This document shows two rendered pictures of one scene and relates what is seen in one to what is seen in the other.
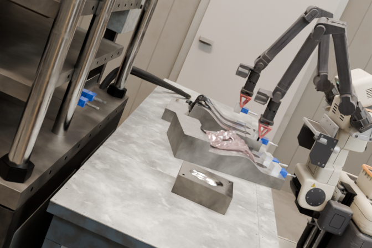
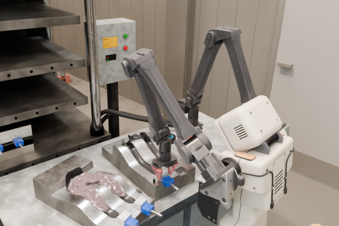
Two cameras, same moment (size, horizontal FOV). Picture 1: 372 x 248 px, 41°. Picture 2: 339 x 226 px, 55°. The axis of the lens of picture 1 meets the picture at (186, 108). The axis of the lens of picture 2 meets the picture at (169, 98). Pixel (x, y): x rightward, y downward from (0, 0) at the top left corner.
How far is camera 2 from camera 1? 2.07 m
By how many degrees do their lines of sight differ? 46
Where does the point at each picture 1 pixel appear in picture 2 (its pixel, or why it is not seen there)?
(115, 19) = not seen: hidden behind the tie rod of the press
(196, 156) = (46, 199)
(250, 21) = (325, 38)
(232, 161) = (69, 207)
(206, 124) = (121, 162)
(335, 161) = (240, 217)
